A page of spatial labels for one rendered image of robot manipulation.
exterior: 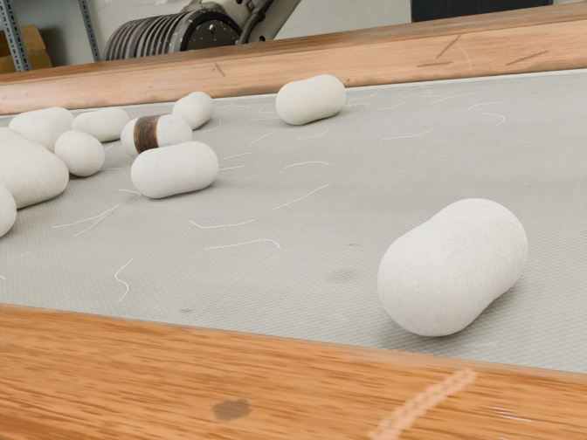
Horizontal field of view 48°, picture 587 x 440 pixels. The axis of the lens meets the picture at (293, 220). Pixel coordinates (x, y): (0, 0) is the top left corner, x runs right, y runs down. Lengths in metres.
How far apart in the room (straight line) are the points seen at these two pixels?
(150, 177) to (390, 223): 0.09
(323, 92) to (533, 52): 0.12
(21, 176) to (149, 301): 0.12
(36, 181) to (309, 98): 0.13
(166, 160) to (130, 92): 0.27
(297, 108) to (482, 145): 0.10
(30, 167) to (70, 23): 2.85
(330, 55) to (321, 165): 0.19
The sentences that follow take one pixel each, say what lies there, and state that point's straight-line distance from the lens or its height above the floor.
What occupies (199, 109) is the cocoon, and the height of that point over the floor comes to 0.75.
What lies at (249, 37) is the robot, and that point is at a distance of 0.79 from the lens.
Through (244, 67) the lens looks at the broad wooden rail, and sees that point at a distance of 0.45.
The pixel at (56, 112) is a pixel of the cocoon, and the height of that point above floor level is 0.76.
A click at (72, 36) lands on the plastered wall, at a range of 3.12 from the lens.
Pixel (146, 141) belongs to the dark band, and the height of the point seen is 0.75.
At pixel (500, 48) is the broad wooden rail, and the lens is 0.39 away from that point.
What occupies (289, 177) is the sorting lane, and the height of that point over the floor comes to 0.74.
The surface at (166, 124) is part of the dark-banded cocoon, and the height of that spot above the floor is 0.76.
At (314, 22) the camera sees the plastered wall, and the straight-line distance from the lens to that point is 2.47.
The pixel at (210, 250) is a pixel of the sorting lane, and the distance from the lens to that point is 0.18.
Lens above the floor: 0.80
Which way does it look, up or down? 20 degrees down
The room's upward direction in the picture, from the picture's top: 10 degrees counter-clockwise
